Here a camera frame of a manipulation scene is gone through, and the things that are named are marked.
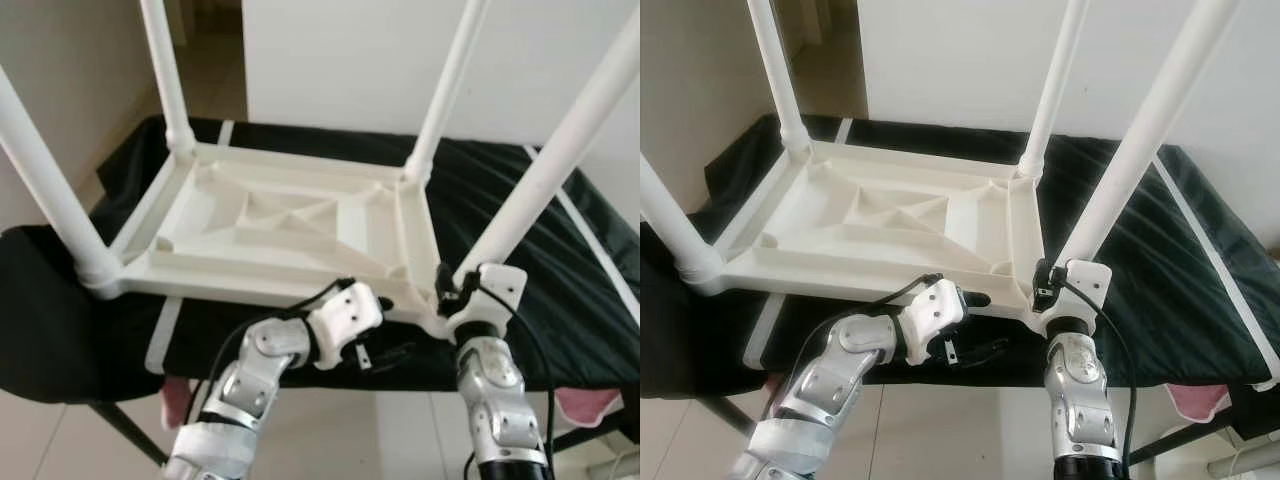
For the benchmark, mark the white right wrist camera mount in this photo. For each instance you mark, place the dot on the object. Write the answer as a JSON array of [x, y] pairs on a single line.
[[1088, 285], [497, 290]]

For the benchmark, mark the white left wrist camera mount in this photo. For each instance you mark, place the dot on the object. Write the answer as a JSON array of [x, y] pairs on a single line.
[[932, 315], [345, 318]]

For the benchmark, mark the pink cloth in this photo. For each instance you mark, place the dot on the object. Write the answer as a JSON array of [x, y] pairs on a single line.
[[1200, 402], [578, 408], [176, 402]]

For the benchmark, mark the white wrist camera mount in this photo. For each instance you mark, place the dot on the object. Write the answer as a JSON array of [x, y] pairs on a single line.
[[497, 290], [932, 315], [1088, 285], [345, 318]]

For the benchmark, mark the white round floor base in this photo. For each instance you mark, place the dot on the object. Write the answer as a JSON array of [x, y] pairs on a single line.
[[1245, 460]]

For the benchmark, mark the white plastic table top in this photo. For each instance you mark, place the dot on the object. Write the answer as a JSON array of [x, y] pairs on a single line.
[[280, 215], [880, 215]]

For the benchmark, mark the black metal table leg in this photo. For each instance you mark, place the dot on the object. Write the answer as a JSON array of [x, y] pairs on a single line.
[[595, 432], [727, 415], [128, 432], [1200, 435]]

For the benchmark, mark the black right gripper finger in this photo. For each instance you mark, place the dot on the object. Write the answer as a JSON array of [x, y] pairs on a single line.
[[443, 283], [1039, 277]]

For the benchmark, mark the white plastic table leg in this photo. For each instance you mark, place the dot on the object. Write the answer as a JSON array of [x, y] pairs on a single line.
[[50, 190], [560, 140], [450, 90], [1055, 90], [675, 235], [780, 80], [1150, 140], [170, 80]]

